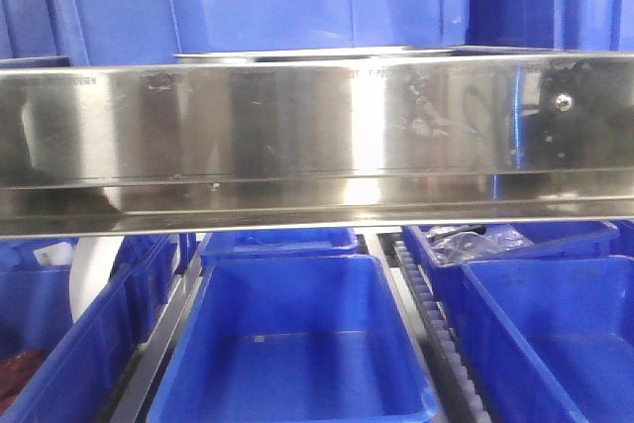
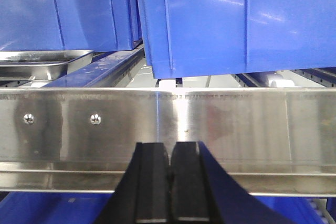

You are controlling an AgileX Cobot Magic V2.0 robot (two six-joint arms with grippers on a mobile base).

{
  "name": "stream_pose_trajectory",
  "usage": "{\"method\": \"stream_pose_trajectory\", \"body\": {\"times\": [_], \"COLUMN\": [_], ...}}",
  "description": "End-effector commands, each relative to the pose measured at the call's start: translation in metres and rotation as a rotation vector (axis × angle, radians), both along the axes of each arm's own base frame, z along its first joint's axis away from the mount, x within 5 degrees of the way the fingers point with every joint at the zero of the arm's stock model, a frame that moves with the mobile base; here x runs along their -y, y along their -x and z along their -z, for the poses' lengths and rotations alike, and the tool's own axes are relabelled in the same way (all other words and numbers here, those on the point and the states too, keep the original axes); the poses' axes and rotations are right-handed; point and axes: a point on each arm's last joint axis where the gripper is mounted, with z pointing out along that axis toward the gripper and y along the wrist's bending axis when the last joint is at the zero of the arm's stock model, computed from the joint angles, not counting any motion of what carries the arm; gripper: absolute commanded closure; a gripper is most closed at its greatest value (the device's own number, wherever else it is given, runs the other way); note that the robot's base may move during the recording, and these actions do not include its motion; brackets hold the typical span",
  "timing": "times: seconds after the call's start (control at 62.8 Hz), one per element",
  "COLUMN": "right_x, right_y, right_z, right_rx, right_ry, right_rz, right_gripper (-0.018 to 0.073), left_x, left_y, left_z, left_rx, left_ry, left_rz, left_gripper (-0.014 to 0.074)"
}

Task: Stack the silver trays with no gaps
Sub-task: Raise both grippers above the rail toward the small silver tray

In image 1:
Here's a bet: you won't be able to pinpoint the white roller track right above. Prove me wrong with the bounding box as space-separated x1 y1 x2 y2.
394 241 493 422

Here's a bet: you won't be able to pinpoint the blue bin centre front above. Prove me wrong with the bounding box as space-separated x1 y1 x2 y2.
148 255 437 422

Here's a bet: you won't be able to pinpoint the metal divider rail left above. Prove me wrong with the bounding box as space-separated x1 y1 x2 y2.
108 257 201 422

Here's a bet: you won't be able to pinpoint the blue bin right rear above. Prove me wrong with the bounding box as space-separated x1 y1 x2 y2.
401 220 622 330

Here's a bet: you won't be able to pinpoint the upper blue bin left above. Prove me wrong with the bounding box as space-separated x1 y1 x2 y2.
1 0 90 66

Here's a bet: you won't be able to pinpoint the clear plastic bags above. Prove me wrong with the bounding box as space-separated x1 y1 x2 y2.
426 224 534 265

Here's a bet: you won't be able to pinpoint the stainless steel shelf front rail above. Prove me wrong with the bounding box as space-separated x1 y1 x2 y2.
1 49 633 238

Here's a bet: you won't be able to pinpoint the blue bin left front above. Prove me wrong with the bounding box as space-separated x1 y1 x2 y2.
1 235 181 422

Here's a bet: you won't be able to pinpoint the blue bin centre rear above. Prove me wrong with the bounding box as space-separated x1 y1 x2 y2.
198 227 358 267

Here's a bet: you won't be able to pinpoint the blue bin right front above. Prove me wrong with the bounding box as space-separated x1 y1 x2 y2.
459 256 633 422

